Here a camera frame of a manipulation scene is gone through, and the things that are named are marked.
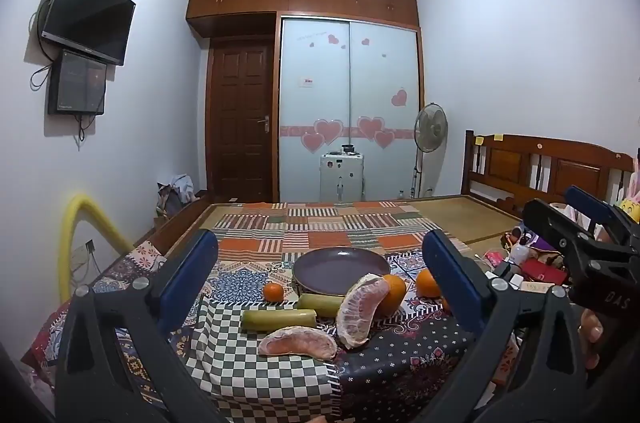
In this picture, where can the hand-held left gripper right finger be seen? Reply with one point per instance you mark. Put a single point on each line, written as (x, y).
(450, 284)

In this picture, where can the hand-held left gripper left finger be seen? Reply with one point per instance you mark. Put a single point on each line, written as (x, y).
(196, 270)

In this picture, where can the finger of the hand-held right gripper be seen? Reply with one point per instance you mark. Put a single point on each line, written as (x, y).
(560, 230)
(595, 210)

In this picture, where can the large orange with sticker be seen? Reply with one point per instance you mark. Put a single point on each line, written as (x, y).
(395, 290)

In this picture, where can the small orange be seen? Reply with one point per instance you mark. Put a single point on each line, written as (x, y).
(273, 292)

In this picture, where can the peeled pomelo segment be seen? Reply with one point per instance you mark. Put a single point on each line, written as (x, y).
(360, 310)
(300, 343)

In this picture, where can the green sugarcane piece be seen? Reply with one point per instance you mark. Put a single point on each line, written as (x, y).
(277, 320)
(317, 304)

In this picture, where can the purple plate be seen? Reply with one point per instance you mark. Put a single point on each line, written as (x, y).
(340, 270)

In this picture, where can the person's right hand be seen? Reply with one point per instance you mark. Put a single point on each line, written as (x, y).
(591, 335)

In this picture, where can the yellow plush toy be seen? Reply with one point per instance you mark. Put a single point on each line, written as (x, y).
(631, 209)

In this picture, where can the colourful patterned bedsheet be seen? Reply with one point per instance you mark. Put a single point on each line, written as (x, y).
(235, 283)

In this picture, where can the white small bottle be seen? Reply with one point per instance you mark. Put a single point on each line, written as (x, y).
(520, 251)

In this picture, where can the red wallet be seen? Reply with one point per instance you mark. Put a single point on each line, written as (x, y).
(542, 274)

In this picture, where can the woven straw bed mat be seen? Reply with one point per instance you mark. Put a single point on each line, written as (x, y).
(470, 215)

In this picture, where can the pile of clothes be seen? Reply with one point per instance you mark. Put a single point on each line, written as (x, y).
(175, 195)

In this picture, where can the dark floral cloth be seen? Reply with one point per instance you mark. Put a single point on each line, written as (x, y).
(400, 363)

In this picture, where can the green checkered cloth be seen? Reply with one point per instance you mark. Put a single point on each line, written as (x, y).
(240, 368)

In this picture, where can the yellow foam tube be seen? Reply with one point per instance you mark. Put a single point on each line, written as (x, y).
(67, 228)

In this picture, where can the striped patchwork blanket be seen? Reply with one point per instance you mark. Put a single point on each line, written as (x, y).
(325, 228)

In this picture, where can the white appliance by wardrobe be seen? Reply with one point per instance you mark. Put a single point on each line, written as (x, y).
(341, 178)

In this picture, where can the brown wooden door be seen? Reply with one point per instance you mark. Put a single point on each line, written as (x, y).
(240, 123)

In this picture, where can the standing fan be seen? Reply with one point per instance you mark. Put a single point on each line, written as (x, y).
(430, 125)

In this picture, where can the pink heart stickers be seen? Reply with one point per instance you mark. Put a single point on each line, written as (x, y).
(327, 129)

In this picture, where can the wooden wardrobe with glass doors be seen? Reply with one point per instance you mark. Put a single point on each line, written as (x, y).
(320, 103)

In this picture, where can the wall socket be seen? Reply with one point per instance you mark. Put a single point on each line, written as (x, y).
(86, 251)

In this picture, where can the small black wall monitor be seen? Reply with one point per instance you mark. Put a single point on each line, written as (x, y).
(75, 83)

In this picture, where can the black wall television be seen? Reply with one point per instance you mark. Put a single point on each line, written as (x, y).
(90, 13)

